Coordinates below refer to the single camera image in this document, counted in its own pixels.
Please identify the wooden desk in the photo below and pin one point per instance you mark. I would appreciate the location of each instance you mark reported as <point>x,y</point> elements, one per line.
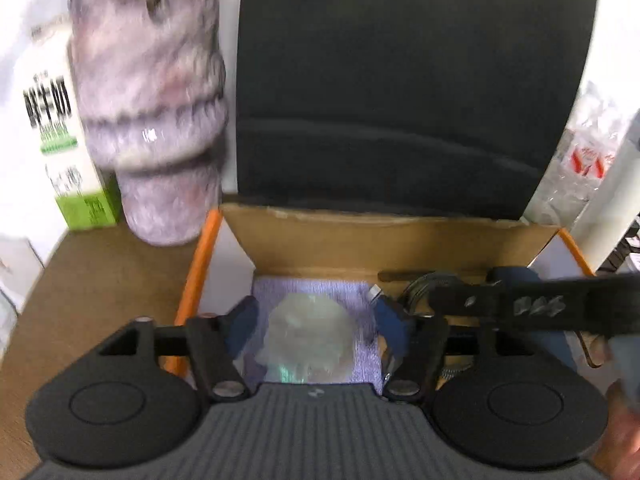
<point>100,285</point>

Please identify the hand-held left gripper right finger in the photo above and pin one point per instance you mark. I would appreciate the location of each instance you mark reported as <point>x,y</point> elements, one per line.
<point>392,327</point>

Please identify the whitish translucent plastic item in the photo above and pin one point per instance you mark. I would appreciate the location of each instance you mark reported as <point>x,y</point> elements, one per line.
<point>307,335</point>

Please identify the purple knitted cloth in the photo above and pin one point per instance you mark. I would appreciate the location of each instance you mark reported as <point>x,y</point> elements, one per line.
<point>325,287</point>

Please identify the white thermos bottle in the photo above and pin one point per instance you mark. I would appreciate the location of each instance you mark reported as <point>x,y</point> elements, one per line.
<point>615,200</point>

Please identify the clear red-label water bottle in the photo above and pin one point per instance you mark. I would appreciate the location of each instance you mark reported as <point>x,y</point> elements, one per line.
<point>555,195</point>
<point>595,125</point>

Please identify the purple marbled ceramic vase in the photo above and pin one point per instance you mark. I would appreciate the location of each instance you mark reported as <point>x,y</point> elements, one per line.
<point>150,110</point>

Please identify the orange cardboard box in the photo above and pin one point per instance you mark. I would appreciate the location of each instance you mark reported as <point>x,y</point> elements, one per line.
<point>325,245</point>

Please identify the white box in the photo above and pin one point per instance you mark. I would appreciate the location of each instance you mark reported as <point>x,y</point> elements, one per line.
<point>15,270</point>

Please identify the black paper bag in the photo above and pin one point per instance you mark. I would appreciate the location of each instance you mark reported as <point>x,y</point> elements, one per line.
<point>410,85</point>

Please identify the green and white milk carton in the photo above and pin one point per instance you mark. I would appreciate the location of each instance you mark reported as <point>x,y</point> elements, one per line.
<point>65,160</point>

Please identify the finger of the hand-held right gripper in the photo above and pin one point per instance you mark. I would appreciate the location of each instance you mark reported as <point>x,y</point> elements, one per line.
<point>575,305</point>

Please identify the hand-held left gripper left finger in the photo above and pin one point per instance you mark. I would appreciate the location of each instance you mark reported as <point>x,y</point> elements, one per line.
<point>242,325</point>

